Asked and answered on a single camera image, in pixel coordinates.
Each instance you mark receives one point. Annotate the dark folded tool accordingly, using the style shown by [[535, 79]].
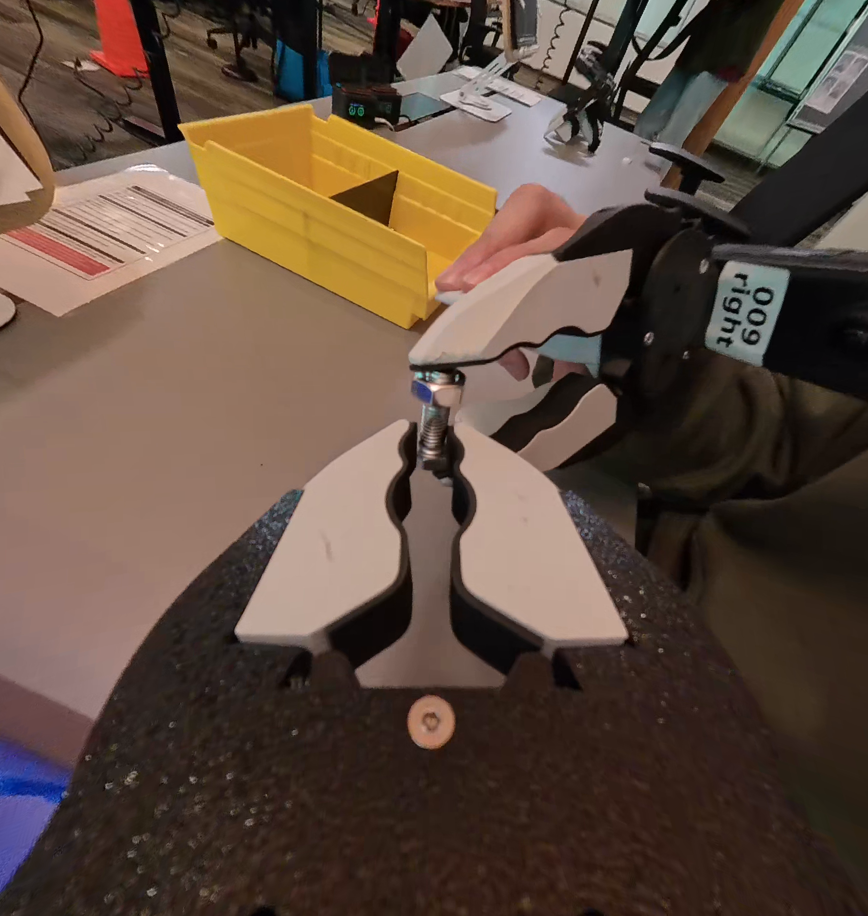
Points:
[[584, 107]]

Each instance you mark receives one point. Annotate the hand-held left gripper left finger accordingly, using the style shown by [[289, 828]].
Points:
[[327, 558]]

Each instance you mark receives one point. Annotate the black office chair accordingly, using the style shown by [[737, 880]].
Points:
[[820, 179]]

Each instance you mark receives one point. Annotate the person's right forearm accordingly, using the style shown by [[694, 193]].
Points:
[[727, 429]]

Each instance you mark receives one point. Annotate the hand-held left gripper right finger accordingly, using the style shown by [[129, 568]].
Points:
[[534, 558]]

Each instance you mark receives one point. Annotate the laminated barcode sheet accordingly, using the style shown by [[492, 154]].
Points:
[[119, 229]]

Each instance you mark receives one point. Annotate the blue bag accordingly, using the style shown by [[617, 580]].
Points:
[[298, 71]]

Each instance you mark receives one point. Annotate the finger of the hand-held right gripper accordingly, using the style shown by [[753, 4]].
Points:
[[584, 422], [534, 300]]

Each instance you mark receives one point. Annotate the clear acrylic stand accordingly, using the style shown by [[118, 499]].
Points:
[[480, 100]]

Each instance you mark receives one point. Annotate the black tablet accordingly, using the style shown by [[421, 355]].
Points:
[[423, 109]]

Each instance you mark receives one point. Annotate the steel hex nut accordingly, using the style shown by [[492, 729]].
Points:
[[437, 390]]

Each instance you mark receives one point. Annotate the wooden support post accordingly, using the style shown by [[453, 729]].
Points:
[[756, 79]]

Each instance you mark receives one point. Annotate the blue plastic bin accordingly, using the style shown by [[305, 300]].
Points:
[[12, 823]]

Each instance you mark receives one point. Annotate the yellow plastic bin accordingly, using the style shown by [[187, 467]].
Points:
[[284, 207]]

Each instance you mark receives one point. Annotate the orange traffic cone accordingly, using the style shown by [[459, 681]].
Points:
[[119, 36]]

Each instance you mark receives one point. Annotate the grey desk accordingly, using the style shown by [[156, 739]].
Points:
[[155, 429]]

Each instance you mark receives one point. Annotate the steel bolt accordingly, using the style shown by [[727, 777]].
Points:
[[435, 429]]

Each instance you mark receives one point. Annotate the person's right hand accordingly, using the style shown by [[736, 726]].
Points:
[[520, 229]]

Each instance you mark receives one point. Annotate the printed instruction sheet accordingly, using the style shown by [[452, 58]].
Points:
[[1, 164]]

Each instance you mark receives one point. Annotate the black battery charger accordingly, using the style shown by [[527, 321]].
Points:
[[366, 107]]

